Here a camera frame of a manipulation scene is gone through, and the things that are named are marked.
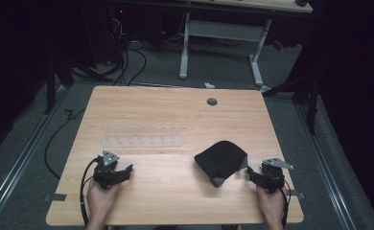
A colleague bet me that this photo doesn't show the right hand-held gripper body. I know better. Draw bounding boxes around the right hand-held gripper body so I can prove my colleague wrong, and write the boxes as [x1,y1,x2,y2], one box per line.
[259,157,294,195]

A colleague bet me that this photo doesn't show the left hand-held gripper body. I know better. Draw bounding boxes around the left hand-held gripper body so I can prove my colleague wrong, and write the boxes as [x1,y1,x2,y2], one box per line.
[92,149,123,191]

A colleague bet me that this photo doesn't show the black cloth with grey lining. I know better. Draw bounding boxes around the black cloth with grey lining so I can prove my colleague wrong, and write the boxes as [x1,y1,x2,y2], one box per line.
[194,140,249,189]

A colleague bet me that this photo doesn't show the person's right hand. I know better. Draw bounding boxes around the person's right hand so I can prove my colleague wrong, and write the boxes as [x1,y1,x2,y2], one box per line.
[256,186,287,225]

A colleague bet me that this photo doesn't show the person's left hand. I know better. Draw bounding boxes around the person's left hand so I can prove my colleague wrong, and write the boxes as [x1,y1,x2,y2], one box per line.
[86,180,122,224]

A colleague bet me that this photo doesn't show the clear plastic rack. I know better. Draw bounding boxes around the clear plastic rack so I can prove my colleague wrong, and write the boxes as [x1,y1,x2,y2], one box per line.
[98,122,183,149]

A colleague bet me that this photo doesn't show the black metal stand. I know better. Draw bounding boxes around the black metal stand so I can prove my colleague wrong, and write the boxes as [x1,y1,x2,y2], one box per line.
[43,56,114,115]
[261,63,322,136]

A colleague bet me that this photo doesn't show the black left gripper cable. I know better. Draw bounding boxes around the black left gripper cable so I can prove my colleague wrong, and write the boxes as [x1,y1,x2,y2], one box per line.
[79,155,101,228]

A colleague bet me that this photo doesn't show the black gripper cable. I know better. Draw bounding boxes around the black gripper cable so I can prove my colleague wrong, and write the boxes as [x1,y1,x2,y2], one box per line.
[79,155,101,228]
[278,185,292,228]

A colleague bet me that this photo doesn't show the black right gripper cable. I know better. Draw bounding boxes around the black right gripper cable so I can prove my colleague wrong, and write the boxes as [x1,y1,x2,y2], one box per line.
[278,185,292,228]

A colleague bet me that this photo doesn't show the metal floor rail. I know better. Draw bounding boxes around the metal floor rail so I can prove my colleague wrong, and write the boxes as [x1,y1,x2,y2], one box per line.
[0,85,72,229]
[293,103,358,230]

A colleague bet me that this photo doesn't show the black floor cable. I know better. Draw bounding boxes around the black floor cable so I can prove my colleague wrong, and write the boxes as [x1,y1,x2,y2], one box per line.
[43,108,87,180]

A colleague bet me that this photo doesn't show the bundle of black cables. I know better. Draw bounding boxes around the bundle of black cables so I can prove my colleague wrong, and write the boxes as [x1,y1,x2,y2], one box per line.
[109,12,148,87]

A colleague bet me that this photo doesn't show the white desk frame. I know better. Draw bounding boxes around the white desk frame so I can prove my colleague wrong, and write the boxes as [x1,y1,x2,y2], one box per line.
[178,0,314,90]

